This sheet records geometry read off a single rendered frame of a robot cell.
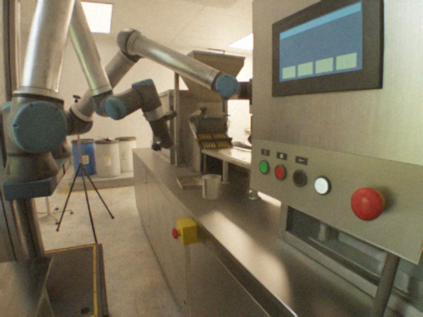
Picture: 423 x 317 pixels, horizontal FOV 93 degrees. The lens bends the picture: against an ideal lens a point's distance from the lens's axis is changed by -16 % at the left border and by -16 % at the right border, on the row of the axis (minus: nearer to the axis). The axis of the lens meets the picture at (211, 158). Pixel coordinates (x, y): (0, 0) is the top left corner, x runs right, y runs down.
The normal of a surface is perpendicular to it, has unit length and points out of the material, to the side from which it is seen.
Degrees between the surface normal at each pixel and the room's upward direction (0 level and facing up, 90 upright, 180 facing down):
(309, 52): 90
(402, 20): 90
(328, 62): 90
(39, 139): 95
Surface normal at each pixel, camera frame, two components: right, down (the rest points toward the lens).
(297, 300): 0.00, -0.98
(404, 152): -0.90, 0.07
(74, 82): 0.43, 0.16
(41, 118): 0.76, 0.20
